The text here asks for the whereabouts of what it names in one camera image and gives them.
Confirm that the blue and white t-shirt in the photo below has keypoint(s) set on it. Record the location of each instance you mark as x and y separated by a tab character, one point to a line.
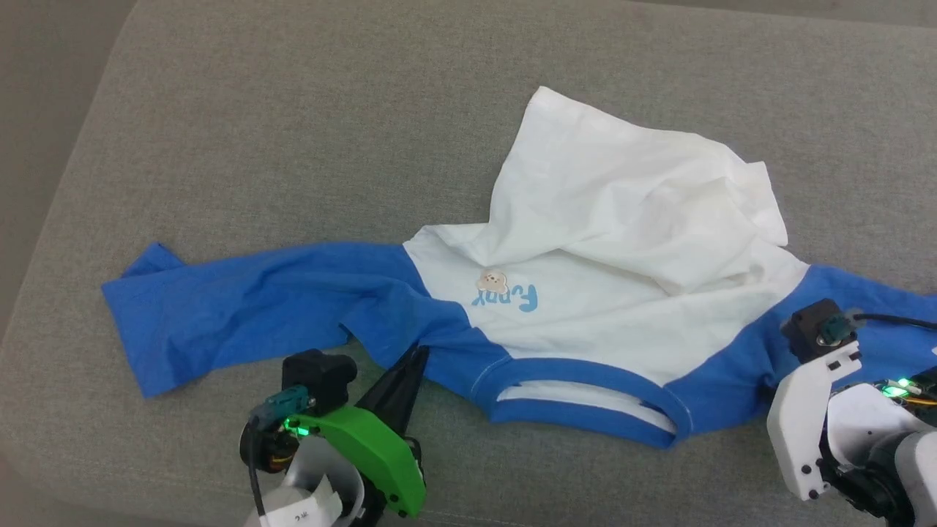
622	219

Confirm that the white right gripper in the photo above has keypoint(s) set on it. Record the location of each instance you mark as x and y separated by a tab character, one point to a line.
798	432

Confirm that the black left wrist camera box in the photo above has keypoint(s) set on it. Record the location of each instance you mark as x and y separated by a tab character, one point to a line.
315	377

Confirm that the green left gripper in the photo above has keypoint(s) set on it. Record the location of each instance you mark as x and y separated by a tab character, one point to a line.
373	450

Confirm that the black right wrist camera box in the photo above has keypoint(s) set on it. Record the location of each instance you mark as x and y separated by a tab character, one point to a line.
809	326

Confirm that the white paper label tag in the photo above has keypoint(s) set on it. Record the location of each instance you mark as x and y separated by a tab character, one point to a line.
300	512

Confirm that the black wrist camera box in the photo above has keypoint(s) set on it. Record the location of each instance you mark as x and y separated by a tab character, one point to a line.
809	326
315	377

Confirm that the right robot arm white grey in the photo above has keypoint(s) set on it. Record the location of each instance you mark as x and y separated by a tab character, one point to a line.
856	417

